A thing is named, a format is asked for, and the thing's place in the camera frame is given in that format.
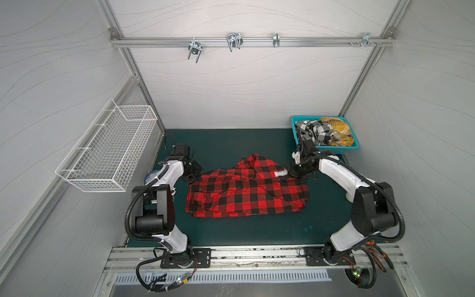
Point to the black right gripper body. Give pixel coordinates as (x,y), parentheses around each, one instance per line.
(300,169)

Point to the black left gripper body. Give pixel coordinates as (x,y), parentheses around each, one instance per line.
(193,171)

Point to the red black plaid shirt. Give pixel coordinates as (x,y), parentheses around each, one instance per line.
(254,186)

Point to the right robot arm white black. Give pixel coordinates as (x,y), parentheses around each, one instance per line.
(374,212)

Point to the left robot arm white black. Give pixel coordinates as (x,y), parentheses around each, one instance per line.
(151,214)

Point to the teal plastic basket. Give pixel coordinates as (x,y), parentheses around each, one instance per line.
(333,149)

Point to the black white plaid shirt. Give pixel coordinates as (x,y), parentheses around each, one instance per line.
(319,132)

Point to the blue white ceramic bowl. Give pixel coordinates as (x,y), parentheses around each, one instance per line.
(152,175)

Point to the yellow plaid shirt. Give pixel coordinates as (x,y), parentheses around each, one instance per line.
(340,133)

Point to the white tape roll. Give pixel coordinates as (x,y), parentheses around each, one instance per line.
(350,197)

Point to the orange black pliers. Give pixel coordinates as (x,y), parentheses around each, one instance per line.
(379,256)

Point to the metal U-bolt clamp left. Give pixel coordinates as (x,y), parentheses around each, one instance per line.
(195,49)

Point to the metal u-bolt clamp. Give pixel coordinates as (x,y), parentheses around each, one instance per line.
(234,40)
(195,49)

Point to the metal U-bolt clamp middle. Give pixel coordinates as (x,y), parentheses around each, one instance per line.
(234,40)

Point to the white wire basket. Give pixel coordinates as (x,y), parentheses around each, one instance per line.
(106,156)

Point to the aluminium crossbar rail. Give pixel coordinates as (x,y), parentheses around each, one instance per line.
(248,42)

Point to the metal bracket right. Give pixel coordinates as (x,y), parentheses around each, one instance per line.
(365,41)

